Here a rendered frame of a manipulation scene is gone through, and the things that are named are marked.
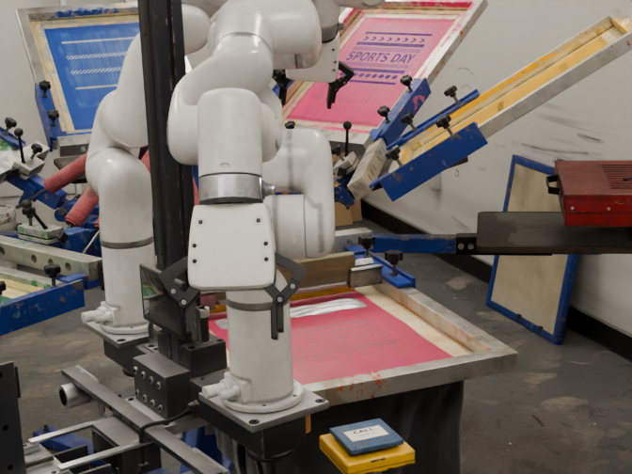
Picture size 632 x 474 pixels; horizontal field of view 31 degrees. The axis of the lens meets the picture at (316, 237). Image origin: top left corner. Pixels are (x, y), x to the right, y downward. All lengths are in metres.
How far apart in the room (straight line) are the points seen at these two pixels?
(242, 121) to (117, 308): 0.81
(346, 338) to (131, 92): 0.81
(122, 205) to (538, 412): 2.75
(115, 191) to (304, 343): 0.67
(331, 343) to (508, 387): 2.29
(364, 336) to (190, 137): 1.19
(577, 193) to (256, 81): 1.75
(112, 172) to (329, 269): 0.88
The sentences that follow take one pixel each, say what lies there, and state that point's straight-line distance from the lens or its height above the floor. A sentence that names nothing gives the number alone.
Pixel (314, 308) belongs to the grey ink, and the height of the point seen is 0.96.
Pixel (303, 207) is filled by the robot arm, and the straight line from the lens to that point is 1.63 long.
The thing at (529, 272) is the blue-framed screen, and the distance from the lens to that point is 5.35.
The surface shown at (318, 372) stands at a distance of 2.32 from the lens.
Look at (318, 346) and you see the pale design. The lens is 2.46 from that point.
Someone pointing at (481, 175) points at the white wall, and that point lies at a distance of 5.89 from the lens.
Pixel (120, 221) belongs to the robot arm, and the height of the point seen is 1.34.
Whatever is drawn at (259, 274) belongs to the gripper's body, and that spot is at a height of 1.45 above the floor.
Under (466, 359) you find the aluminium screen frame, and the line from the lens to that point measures 2.28.
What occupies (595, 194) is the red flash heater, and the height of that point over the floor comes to 1.10.
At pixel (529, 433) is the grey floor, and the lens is 4.31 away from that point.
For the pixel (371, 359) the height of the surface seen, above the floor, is 0.95.
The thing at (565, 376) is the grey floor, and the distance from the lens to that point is 4.82.
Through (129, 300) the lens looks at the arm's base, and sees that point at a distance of 2.06.
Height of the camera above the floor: 1.83
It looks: 15 degrees down
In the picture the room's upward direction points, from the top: 2 degrees counter-clockwise
